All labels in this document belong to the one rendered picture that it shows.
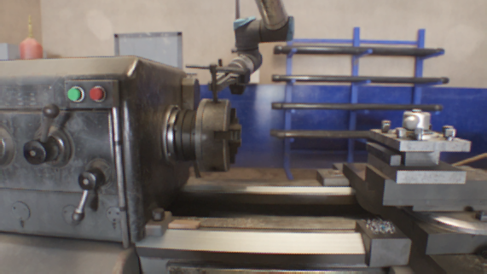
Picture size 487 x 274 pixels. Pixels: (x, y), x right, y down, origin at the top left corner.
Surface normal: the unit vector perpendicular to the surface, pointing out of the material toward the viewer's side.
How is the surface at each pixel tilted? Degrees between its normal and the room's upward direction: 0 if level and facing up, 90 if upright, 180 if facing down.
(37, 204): 90
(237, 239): 36
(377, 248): 90
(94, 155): 90
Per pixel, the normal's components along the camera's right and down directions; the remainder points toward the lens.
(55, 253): -0.02, -0.77
